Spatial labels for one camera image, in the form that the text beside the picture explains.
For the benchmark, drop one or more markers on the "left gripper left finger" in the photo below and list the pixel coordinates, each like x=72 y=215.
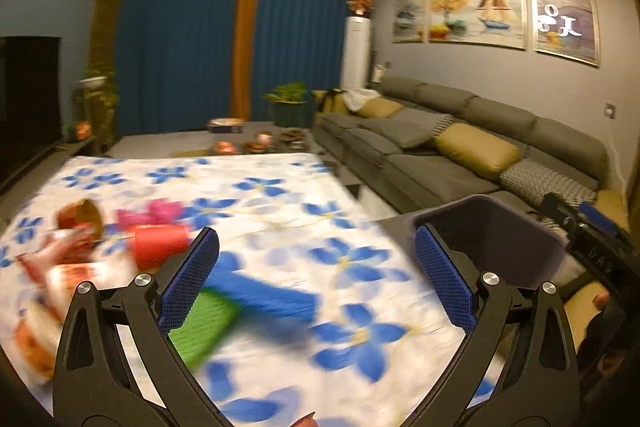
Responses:
x=93 y=384

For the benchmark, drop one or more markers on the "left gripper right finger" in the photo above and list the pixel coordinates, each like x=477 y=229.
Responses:
x=516 y=365

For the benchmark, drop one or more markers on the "red white plastic bag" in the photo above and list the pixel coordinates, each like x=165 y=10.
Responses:
x=66 y=259

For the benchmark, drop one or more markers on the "green foam sheet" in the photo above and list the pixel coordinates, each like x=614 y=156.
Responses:
x=209 y=319

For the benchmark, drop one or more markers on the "red cylindrical gift box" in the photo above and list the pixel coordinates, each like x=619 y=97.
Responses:
x=151 y=245

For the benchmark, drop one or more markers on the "pink plastic bag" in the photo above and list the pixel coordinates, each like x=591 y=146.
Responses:
x=156 y=212

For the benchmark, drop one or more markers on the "blue foam sheet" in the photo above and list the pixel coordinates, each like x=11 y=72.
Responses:
x=229 y=280

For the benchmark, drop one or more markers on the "grey trash bin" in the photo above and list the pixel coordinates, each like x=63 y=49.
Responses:
x=499 y=239

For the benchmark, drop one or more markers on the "patterned black white cushion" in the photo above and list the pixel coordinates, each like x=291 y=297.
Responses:
x=531 y=181

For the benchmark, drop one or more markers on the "white blue floral tablecloth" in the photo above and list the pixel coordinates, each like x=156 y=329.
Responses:
x=379 y=338

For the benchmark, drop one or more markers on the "mustard cushion near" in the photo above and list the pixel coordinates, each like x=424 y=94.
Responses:
x=477 y=150

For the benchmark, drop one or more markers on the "mustard cushion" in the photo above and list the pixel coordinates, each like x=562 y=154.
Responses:
x=477 y=150
x=379 y=108

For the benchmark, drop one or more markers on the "grey sectional sofa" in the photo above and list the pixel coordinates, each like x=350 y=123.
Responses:
x=421 y=178

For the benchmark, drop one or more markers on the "grey TV cabinet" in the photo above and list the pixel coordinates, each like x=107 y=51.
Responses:
x=27 y=183

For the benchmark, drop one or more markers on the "grey cushion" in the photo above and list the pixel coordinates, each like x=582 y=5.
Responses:
x=404 y=134

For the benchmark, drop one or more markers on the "right painting with glare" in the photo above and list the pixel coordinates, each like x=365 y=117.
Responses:
x=567 y=29

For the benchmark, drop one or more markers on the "sailboat tree painting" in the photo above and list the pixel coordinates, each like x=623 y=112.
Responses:
x=501 y=23

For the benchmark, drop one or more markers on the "mustard cushion far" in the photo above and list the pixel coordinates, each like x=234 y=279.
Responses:
x=379 y=108

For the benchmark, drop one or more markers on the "black flat television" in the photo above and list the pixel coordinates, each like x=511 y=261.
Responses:
x=31 y=123

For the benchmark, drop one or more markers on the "plant on stand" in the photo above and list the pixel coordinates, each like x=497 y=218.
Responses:
x=99 y=101

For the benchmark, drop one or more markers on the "white standing air conditioner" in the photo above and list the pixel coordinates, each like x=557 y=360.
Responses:
x=356 y=53

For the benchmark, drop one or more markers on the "small left painting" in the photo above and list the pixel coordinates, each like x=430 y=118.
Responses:
x=409 y=21

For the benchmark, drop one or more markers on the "potted green plant floor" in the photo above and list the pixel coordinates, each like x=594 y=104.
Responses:
x=287 y=102

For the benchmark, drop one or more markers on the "artificial flowers on conditioner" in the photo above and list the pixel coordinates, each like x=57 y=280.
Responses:
x=360 y=8

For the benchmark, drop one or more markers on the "blue curtains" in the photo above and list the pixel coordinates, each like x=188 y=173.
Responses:
x=173 y=58

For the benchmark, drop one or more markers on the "orange curtain strip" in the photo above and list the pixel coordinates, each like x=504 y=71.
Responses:
x=242 y=57

